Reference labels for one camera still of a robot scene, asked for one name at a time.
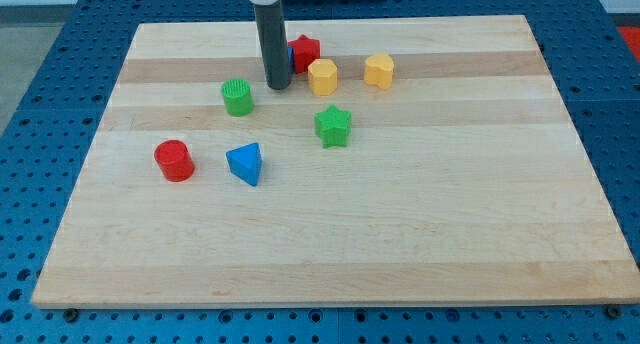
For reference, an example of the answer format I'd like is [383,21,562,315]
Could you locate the green cylinder block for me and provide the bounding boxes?
[221,78,254,117]

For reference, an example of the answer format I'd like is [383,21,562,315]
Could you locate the yellow heart block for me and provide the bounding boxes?
[364,53,395,89]

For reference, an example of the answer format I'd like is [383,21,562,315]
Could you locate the blue block behind pusher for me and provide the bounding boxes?
[287,46,295,74]

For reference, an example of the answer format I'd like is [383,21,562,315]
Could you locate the red star block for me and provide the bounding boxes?
[288,34,321,74]

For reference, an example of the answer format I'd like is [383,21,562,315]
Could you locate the green star block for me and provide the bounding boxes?
[314,105,352,148]

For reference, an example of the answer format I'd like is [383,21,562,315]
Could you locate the yellow hexagon block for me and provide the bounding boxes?
[308,59,338,96]

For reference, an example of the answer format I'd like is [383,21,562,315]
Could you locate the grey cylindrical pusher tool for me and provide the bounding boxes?
[254,0,291,90]

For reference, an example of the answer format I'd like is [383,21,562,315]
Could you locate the blue triangle block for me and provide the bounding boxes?
[225,142,262,186]

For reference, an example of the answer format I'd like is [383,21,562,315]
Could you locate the wooden board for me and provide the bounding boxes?
[32,15,639,309]

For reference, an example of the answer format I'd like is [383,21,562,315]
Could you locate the red cylinder block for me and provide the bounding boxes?
[154,140,195,182]

